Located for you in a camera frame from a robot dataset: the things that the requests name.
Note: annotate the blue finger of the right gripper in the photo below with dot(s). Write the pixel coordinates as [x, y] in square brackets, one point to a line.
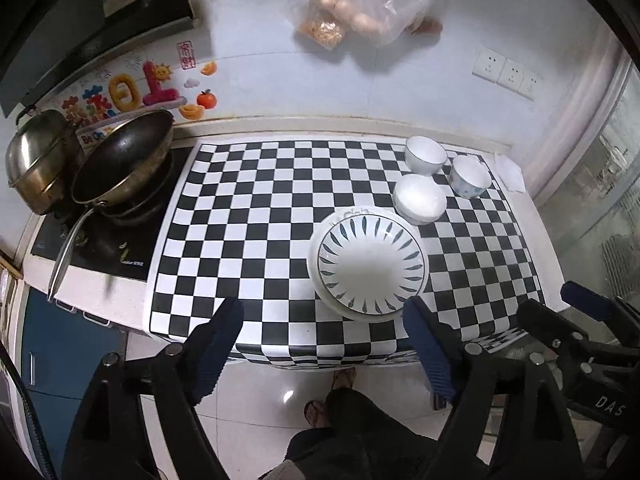
[590, 303]

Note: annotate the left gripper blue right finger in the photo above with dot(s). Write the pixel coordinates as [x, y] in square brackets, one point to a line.
[433, 360]

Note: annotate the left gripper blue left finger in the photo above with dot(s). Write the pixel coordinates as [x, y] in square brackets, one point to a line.
[210, 345]

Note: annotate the white plate blue leaf pattern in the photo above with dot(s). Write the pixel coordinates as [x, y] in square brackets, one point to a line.
[370, 262]

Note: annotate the white plate grey flower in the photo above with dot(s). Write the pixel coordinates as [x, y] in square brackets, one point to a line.
[367, 264]

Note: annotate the white bowl blue dots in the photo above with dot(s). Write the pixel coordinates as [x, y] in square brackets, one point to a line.
[468, 178]

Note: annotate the plain white bowl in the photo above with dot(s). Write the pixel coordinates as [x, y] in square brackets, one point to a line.
[419, 199]

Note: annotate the white bowl dark rim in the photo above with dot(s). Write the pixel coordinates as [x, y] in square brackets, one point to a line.
[424, 156]

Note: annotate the glass sliding door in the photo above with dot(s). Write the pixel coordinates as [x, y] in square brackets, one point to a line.
[592, 214]

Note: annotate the person's feet in sandals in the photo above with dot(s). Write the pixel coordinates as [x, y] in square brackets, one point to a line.
[318, 413]

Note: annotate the black induction cooktop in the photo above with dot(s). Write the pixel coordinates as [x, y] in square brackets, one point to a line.
[120, 241]

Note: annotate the crumpled white tissue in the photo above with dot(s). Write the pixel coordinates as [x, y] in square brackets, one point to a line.
[510, 174]

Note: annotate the blue cabinet door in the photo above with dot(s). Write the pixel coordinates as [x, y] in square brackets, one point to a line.
[60, 352]

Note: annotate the black frying pan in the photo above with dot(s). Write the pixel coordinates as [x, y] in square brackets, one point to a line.
[119, 167]

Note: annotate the stainless steel steamer pot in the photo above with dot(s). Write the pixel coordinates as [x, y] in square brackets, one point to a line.
[42, 160]

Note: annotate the small bag red contents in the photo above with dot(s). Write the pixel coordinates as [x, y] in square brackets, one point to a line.
[425, 26]

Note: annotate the black range hood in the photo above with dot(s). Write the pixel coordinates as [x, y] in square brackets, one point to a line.
[46, 43]

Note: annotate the colourful wall sticker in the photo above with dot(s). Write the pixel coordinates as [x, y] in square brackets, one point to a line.
[175, 75]

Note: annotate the white triple wall socket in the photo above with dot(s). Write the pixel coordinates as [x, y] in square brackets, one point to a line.
[508, 74]

